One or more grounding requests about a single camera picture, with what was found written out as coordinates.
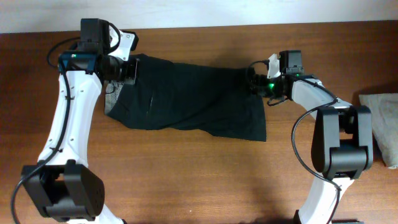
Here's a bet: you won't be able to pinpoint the black shorts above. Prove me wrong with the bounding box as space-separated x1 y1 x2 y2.
104 54 266 141

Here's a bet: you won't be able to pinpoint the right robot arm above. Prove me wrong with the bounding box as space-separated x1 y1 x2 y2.
245 66 373 224

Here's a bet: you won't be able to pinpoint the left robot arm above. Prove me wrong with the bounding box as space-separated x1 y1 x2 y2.
19 19 139 223

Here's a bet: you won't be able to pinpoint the grey folded cloth right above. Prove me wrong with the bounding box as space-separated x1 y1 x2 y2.
359 93 397 169

